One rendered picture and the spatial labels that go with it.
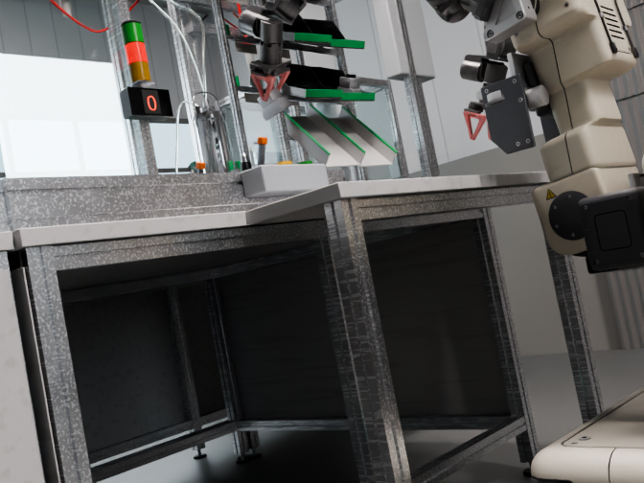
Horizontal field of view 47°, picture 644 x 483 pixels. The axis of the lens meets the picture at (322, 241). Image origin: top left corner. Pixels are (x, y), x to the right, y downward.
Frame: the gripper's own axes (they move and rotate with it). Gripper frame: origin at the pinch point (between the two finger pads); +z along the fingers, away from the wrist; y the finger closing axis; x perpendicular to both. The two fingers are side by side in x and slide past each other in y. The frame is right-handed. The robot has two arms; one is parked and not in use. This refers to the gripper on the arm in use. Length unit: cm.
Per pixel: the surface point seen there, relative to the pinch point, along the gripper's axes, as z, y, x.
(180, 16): 18, -98, -115
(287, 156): 18.8, -5.8, 2.5
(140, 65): -8.0, 21.8, -24.1
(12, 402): 15, 104, 24
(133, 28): -15.7, 18.5, -28.8
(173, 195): 3, 54, 14
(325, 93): 2.5, -17.4, 6.8
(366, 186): -6, 41, 50
